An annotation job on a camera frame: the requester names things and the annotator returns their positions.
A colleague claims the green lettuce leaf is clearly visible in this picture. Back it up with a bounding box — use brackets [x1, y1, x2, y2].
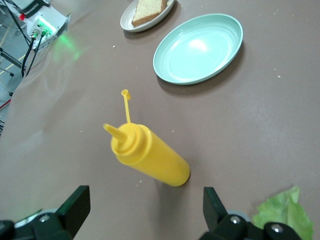
[252, 185, 315, 240]

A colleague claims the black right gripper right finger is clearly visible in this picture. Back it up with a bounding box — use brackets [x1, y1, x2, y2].
[198, 186, 303, 240]

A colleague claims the black base cable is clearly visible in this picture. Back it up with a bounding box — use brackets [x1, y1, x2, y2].
[21, 29, 49, 79]

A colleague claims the brown bread slice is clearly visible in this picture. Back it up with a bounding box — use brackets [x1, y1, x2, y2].
[131, 0, 169, 28]

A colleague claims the beige plate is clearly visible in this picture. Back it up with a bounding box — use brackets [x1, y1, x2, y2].
[119, 0, 177, 33]

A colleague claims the mint green plate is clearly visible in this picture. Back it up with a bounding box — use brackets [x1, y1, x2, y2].
[152, 13, 244, 86]

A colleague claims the yellow mustard squeeze bottle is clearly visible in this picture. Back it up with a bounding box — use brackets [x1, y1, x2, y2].
[103, 89, 191, 187]

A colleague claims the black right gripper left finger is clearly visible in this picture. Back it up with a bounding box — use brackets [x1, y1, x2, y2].
[0, 185, 91, 240]

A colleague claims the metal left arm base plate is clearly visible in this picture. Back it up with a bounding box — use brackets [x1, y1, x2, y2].
[32, 13, 73, 48]

